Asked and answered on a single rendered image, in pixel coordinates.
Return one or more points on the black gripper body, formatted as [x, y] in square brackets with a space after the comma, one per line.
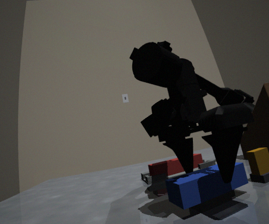
[216, 120]

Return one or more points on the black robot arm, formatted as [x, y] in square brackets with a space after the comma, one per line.
[154, 63]

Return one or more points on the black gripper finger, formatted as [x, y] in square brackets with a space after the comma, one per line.
[225, 146]
[183, 149]

